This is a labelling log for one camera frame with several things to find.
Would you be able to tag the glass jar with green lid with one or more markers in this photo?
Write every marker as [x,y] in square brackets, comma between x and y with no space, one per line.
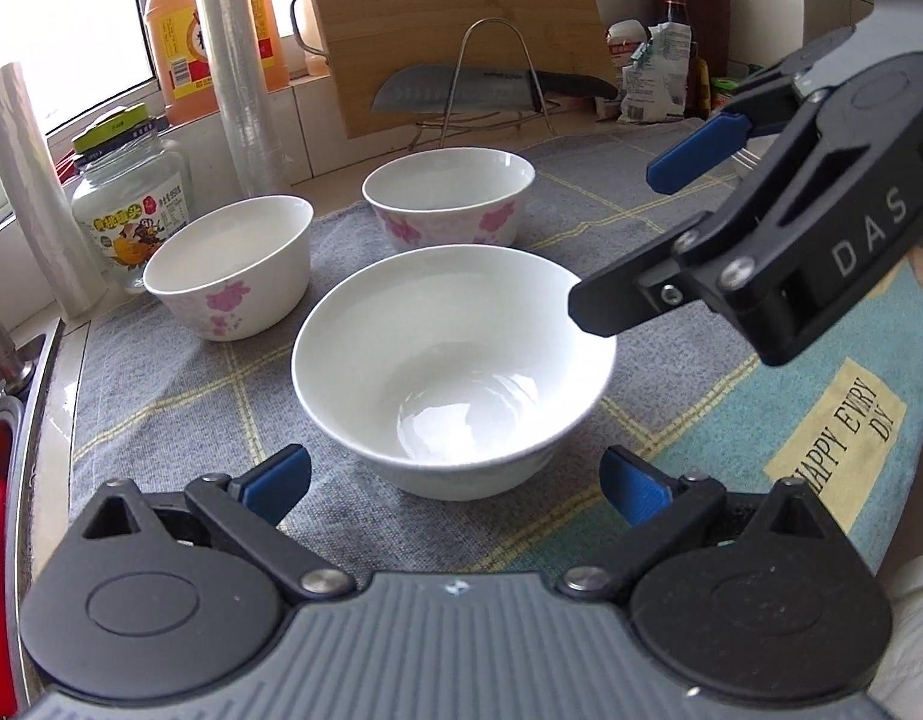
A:
[127,217]

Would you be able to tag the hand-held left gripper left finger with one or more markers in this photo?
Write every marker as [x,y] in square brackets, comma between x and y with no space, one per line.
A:
[275,481]

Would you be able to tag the dark sauce bottle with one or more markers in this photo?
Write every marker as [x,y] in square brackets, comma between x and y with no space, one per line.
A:
[675,7]

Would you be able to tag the short plastic wrap roll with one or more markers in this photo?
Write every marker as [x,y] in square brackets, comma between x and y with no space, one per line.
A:
[34,195]

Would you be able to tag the bamboo cutting board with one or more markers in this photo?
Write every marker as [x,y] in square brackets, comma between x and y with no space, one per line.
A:
[461,7]

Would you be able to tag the grey and teal checked mat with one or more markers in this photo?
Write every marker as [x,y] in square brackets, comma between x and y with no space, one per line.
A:
[206,405]

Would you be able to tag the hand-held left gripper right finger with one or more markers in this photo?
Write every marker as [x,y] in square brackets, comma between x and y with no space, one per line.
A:
[632,489]

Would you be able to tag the steel sink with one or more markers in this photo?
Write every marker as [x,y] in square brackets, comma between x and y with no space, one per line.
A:
[38,465]

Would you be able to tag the orange cooking wine jug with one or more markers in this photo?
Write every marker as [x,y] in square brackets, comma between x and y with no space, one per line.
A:
[176,37]

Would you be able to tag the tall plastic wrap roll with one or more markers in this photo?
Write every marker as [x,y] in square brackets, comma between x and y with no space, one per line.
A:
[244,90]

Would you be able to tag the window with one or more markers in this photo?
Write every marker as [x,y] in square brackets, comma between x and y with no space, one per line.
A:
[56,15]

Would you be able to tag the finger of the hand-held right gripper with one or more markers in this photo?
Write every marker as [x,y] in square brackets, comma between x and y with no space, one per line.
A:
[693,154]
[626,300]

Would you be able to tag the dark red knife block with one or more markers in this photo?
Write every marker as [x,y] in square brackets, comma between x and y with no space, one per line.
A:
[714,22]

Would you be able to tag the white and blue clipped bag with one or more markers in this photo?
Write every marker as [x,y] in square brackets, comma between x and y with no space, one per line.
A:
[656,82]

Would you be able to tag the person's white clothing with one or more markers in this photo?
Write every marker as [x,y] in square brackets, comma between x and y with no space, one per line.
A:
[915,645]

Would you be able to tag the white and red seasoning bag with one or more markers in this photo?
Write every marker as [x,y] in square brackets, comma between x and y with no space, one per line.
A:
[624,37]

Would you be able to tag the white bowl pink flower print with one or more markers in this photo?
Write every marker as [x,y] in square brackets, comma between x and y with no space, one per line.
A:
[229,255]
[446,180]
[439,360]

